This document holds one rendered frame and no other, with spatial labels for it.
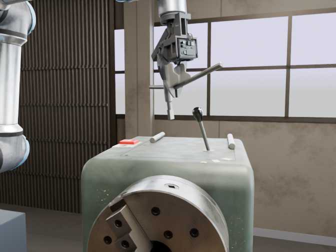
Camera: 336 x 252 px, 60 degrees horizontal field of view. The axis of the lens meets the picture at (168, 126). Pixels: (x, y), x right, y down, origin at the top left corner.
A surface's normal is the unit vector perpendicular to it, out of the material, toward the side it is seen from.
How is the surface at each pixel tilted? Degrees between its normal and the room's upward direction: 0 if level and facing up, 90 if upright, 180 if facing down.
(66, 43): 90
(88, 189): 90
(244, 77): 90
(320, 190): 90
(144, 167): 35
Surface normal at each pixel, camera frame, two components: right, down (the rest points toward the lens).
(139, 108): -0.29, 0.09
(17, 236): 0.96, 0.03
